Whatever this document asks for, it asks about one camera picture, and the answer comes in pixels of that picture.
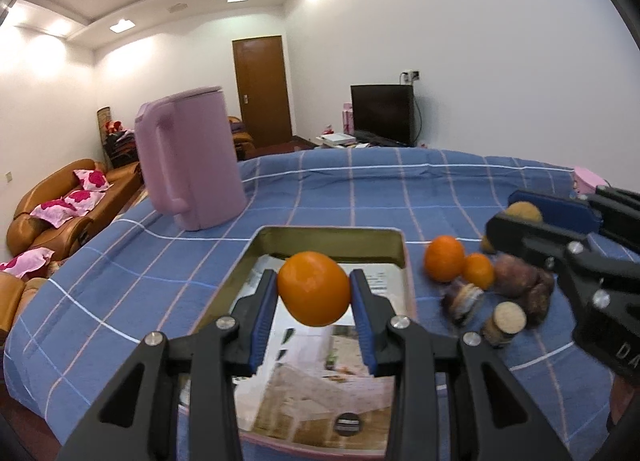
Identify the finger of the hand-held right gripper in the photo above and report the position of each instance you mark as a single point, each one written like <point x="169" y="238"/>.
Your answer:
<point x="565" y="211"/>
<point x="530" y="236"/>

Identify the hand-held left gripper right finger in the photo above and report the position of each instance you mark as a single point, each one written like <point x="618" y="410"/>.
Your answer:
<point x="364" y="321"/>

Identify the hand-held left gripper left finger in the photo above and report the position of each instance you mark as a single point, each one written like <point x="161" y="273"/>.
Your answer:
<point x="264" y="321"/>

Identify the tan brown kiwi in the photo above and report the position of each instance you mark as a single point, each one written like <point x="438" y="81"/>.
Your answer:
<point x="522" y="212"/>

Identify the dark brown round fruit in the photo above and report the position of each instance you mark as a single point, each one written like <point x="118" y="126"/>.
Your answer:
<point x="515" y="275"/>
<point x="540" y="298"/>

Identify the large orange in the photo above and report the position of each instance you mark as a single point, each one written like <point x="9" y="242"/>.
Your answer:
<point x="314" y="288"/>

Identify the medium orange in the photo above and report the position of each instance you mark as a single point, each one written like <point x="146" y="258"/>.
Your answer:
<point x="444" y="257"/>

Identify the metal tin box pink sides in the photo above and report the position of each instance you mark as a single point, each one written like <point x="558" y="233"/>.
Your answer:
<point x="325" y="241"/>

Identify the tan cut-end root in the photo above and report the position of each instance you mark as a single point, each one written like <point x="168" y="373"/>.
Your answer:
<point x="506" y="323"/>

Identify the dark striped chestnut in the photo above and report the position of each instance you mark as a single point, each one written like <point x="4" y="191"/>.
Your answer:
<point x="462" y="300"/>

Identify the pink cartoon cup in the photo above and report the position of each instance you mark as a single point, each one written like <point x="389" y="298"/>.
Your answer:
<point x="585" y="181"/>

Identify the small orange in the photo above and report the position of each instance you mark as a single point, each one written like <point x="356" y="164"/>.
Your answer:
<point x="479" y="271"/>

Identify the printed paper leaflet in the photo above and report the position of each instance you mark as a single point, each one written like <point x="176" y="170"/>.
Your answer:
<point x="310" y="381"/>

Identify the blue plaid bed sheet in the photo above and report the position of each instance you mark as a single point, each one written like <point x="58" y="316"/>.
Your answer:
<point x="400" y="191"/>

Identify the pink electric kettle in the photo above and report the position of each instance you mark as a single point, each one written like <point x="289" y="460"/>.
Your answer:
<point x="190" y="166"/>

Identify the white flat box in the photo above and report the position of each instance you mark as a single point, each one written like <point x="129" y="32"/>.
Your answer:
<point x="339" y="138"/>

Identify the brown leather sofa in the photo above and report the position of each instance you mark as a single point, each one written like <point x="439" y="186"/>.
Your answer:
<point x="241" y="136"/>
<point x="120" y="186"/>

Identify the black television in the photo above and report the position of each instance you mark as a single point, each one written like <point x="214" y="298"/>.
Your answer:
<point x="382" y="113"/>

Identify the pink bottle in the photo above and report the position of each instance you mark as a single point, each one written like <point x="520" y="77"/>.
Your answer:
<point x="347" y="117"/>

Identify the pink floral cushion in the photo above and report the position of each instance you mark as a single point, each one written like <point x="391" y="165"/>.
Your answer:
<point x="92" y="180"/>
<point x="25" y="261"/>
<point x="65" y="206"/>

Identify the pile of dark clothes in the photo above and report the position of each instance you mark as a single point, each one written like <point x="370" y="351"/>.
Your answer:
<point x="120" y="143"/>

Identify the brown wooden door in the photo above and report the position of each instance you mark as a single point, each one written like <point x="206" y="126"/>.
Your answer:
<point x="262" y="91"/>

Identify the brown leather armchair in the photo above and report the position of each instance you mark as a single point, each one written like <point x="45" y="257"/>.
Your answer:
<point x="15" y="301"/>

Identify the ceiling vent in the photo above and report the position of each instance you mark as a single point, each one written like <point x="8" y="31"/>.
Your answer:
<point x="177" y="7"/>

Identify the white wall outlet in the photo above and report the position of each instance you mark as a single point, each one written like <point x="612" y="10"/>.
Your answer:
<point x="412" y="74"/>

